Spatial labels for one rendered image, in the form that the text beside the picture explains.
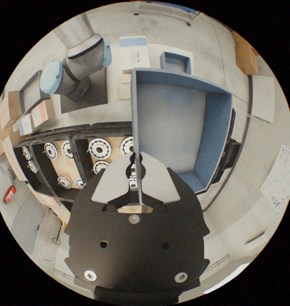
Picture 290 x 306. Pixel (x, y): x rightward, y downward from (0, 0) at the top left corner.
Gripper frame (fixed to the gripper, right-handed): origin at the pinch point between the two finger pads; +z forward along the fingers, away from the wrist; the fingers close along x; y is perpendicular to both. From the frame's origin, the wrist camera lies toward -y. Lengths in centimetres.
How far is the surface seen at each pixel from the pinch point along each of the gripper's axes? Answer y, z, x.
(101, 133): 2.5, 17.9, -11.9
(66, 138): 2.6, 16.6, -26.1
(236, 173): 129, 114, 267
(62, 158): 16, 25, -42
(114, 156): 17.0, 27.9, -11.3
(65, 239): 362, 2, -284
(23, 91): -35, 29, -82
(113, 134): 3.2, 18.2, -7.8
